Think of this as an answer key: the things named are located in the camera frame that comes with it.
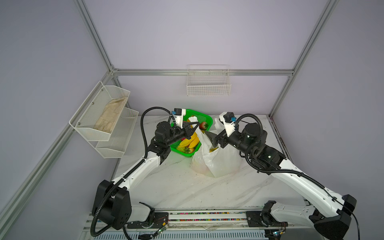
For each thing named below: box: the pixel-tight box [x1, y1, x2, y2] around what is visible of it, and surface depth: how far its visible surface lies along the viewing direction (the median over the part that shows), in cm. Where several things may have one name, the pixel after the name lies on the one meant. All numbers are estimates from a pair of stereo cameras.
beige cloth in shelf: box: [94, 96, 128, 133], surface depth 81 cm
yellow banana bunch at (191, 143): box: [177, 132, 200, 149], surface depth 92 cm
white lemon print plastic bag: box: [188, 116, 242, 178], surface depth 80 cm
